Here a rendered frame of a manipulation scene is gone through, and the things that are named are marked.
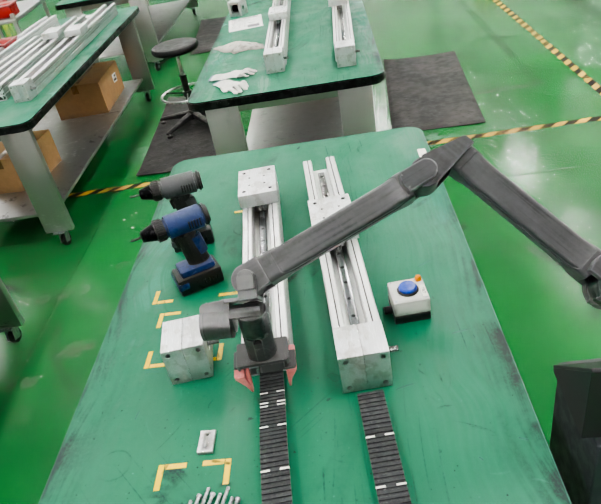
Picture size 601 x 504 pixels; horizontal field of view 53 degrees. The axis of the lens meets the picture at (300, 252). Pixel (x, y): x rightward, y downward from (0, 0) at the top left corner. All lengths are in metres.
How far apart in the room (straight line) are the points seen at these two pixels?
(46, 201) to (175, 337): 2.34
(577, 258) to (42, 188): 2.89
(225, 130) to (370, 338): 1.97
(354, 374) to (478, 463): 0.27
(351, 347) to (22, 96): 2.77
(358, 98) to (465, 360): 1.87
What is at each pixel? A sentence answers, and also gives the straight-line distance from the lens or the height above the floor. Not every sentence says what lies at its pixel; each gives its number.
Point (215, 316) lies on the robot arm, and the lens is 1.12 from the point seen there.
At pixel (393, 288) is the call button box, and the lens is 1.36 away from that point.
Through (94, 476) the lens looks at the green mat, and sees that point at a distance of 1.26.
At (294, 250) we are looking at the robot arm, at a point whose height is 1.07.
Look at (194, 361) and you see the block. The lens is 1.30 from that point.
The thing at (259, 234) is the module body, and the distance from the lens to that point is 1.63.
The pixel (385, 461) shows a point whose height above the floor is 0.81.
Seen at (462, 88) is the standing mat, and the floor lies 0.02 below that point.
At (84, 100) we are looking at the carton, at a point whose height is 0.34.
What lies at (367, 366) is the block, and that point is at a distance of 1.18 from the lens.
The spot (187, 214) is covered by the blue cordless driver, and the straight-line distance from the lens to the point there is 1.48.
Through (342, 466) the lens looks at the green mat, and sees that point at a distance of 1.12.
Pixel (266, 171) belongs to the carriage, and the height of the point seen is 0.90.
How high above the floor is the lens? 1.69
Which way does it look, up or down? 34 degrees down
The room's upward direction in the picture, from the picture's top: 11 degrees counter-clockwise
